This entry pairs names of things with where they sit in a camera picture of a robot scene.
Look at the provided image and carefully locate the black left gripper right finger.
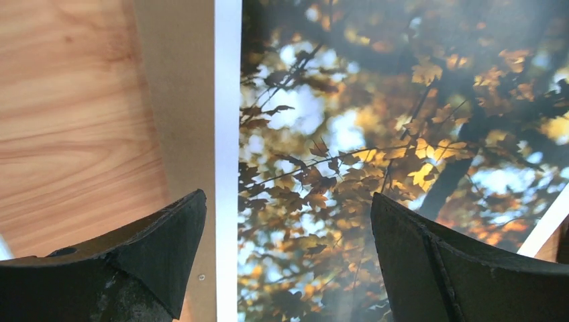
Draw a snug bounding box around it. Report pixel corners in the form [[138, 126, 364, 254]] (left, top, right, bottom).
[[370, 193, 568, 322]]

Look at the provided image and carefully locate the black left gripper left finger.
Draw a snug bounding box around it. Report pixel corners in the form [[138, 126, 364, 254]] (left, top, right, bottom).
[[1, 190, 207, 321]]

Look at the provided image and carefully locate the autumn leaves photo print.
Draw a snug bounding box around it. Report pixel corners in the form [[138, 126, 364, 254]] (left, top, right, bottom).
[[236, 1, 568, 321]]

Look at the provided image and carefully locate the brown cardboard backing board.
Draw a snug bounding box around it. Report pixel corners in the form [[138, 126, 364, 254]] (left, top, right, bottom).
[[134, 0, 217, 321]]

